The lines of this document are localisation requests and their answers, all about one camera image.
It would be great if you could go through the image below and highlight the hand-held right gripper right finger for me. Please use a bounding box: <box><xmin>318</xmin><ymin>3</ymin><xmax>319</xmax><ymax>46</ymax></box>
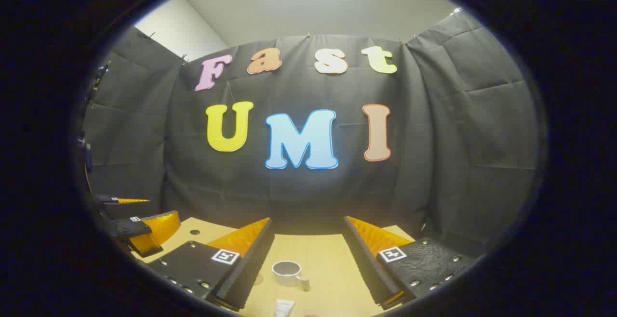
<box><xmin>343</xmin><ymin>216</ymin><xmax>476</xmax><ymax>310</ymax></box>

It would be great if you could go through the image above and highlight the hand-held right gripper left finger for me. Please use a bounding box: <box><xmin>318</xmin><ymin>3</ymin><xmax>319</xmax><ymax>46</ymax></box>
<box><xmin>145</xmin><ymin>217</ymin><xmax>275</xmax><ymax>312</ymax></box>

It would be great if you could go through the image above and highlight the white cup with wooden handle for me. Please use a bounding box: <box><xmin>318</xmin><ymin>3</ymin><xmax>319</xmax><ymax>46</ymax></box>
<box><xmin>271</xmin><ymin>261</ymin><xmax>310</xmax><ymax>291</ymax></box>

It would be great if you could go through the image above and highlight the white toothpaste tube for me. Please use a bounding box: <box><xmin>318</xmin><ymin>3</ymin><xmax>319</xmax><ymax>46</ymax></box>
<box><xmin>274</xmin><ymin>299</ymin><xmax>296</xmax><ymax>317</ymax></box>

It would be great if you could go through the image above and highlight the light wooden desktop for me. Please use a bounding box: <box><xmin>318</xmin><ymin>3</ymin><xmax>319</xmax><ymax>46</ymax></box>
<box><xmin>133</xmin><ymin>217</ymin><xmax>417</xmax><ymax>317</ymax></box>

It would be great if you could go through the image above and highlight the black backdrop cloth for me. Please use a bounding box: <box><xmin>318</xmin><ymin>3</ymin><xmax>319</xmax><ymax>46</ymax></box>
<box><xmin>80</xmin><ymin>11</ymin><xmax>540</xmax><ymax>260</ymax></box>

